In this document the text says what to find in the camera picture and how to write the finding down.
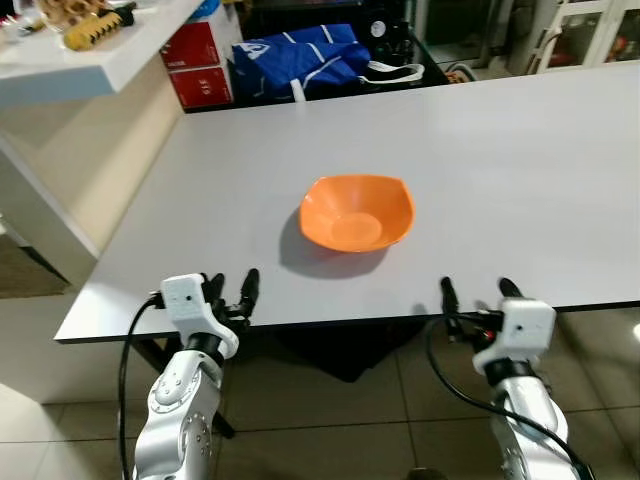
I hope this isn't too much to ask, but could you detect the black bag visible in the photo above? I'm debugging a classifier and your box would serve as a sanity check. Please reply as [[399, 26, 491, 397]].
[[275, 318, 426, 384]]

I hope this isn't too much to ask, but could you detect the orange bowl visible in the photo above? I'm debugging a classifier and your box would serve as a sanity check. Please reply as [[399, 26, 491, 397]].
[[299, 175, 416, 253]]

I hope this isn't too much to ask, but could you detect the red cardboard box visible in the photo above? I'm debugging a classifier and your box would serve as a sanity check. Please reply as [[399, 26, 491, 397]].
[[160, 18, 237, 109]]

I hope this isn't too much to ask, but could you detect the black white shoe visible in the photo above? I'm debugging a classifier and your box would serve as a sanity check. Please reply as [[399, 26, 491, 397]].
[[358, 60, 427, 87]]

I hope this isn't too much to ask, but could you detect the blue white bag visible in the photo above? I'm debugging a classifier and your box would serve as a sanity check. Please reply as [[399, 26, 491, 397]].
[[232, 24, 373, 103]]

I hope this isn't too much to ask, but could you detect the white counter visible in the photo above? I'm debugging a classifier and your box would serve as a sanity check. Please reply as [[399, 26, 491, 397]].
[[0, 0, 206, 291]]

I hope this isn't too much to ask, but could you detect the white glass-door cabinet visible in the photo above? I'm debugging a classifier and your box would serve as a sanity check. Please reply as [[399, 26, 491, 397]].
[[530, 0, 640, 77]]

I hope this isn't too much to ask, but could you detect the black device with white dial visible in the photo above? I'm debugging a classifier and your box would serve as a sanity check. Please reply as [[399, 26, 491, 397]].
[[366, 12, 403, 49]]

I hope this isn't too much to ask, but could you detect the blue white box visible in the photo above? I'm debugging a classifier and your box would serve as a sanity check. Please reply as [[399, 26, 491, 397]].
[[185, 0, 241, 25]]

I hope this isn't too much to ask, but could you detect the yellow black toy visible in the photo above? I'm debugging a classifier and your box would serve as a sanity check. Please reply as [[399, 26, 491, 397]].
[[63, 5, 137, 51]]

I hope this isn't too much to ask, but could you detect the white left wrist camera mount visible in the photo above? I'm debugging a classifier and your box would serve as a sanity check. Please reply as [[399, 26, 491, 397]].
[[160, 275, 241, 359]]

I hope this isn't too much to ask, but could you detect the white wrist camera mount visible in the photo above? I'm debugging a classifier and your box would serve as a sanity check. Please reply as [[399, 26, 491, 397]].
[[160, 275, 241, 359], [472, 298, 556, 376]]

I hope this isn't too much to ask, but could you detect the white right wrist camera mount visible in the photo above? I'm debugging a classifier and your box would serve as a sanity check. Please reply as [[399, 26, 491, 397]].
[[472, 298, 556, 376]]

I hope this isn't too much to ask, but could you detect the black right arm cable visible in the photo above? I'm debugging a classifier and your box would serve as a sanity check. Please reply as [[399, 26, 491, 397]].
[[425, 315, 596, 480]]

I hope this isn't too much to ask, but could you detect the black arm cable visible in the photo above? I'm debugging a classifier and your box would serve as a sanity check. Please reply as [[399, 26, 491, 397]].
[[425, 315, 596, 480], [118, 293, 166, 480]]

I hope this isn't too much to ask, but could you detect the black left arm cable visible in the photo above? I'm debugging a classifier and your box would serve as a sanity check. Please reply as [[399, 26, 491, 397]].
[[118, 293, 166, 480]]

